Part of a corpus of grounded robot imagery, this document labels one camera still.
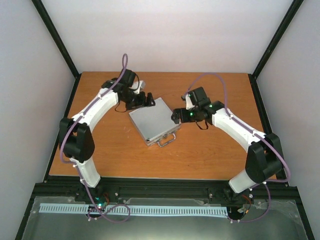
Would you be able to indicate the black aluminium frame rail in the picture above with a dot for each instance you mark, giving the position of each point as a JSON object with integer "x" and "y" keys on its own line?
{"x": 118, "y": 189}

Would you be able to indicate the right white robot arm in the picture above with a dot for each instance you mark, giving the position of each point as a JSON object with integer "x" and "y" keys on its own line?
{"x": 264, "y": 151}

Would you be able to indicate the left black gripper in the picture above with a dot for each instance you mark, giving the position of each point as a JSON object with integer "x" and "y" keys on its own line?
{"x": 141, "y": 103}

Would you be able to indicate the aluminium poker case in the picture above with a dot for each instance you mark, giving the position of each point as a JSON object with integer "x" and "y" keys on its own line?
{"x": 154, "y": 124}

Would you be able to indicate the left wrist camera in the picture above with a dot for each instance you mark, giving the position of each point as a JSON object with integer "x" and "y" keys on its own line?
{"x": 138, "y": 86}

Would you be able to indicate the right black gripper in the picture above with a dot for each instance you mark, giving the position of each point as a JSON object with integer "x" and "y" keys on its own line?
{"x": 184, "y": 117}

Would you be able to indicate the white slotted cable duct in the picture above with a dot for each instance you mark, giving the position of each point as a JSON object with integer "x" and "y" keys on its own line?
{"x": 136, "y": 210}

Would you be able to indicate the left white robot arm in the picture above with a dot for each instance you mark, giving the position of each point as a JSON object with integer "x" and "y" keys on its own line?
{"x": 75, "y": 136}

